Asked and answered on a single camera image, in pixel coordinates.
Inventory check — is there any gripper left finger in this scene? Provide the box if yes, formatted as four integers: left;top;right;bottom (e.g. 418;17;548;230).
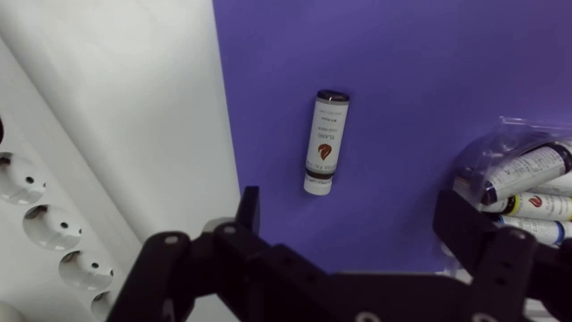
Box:
106;186;335;322

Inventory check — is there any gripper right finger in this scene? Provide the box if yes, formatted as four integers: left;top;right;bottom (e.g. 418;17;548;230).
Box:
432;190;572;322

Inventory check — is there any small bottle blue band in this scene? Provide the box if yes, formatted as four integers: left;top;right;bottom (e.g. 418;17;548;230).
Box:
495;215;572;246

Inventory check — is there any small bottle yellow band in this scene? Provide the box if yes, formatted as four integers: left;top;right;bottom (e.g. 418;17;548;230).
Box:
479;192;572;222

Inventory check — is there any small bottle dark cap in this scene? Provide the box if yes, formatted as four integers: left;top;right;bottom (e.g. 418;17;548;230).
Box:
480;141;572;206

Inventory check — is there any clear plastic container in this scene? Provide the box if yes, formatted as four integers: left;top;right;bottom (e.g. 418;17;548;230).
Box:
442;115;572;314

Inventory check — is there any small white bottle orange leaf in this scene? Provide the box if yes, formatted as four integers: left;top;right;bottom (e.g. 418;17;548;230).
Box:
303;89;350;196

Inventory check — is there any white power strip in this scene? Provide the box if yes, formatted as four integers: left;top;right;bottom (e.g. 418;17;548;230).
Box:
0;38;144;322

